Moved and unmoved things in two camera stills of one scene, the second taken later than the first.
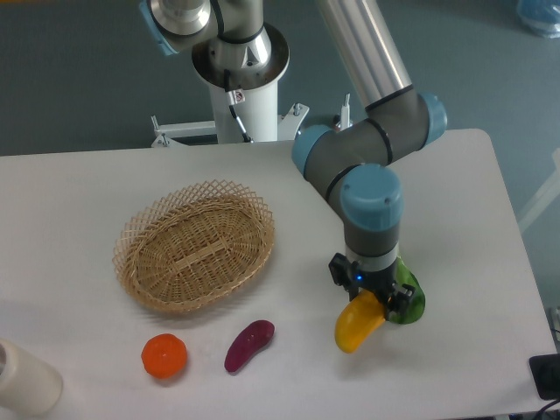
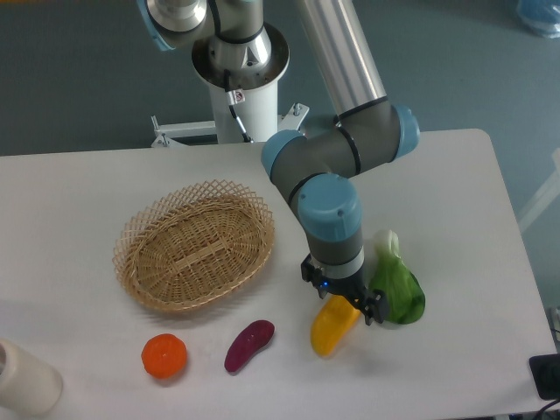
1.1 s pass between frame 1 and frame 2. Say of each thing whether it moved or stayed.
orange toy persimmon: stayed
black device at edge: stayed
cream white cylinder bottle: stayed
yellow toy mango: moved
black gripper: moved
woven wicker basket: stayed
